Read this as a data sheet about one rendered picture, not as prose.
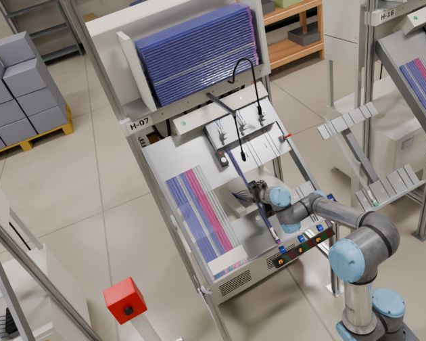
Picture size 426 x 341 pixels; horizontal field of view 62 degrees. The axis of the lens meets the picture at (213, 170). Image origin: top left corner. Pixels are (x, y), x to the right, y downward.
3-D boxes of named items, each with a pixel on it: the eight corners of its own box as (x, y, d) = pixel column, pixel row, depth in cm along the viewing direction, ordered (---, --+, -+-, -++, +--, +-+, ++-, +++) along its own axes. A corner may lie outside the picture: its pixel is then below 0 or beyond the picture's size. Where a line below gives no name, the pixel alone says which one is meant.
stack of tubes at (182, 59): (259, 64, 167) (250, 5, 151) (161, 107, 156) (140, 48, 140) (246, 58, 177) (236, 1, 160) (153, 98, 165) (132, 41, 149)
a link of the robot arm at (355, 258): (387, 339, 130) (393, 239, 99) (357, 362, 126) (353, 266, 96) (362, 314, 140) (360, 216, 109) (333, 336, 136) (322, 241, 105)
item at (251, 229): (326, 214, 176) (330, 214, 173) (211, 280, 162) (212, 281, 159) (308, 180, 179) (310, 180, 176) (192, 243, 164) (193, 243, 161)
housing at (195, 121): (261, 105, 189) (268, 94, 175) (179, 143, 178) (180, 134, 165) (253, 93, 190) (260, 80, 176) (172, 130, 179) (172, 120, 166)
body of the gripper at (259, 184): (259, 179, 162) (270, 180, 151) (267, 195, 163) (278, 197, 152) (245, 187, 161) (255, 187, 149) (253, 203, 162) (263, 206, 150)
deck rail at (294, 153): (329, 215, 179) (335, 214, 173) (326, 217, 178) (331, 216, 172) (261, 97, 189) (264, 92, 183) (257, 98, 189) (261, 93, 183)
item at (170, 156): (289, 151, 184) (292, 149, 179) (175, 209, 169) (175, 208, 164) (257, 98, 188) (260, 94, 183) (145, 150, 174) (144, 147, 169)
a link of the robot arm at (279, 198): (279, 212, 135) (270, 193, 134) (268, 209, 146) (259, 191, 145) (296, 203, 137) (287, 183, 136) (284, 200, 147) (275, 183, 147)
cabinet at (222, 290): (305, 260, 241) (297, 194, 203) (215, 313, 225) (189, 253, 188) (255, 207, 290) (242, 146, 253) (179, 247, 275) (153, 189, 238)
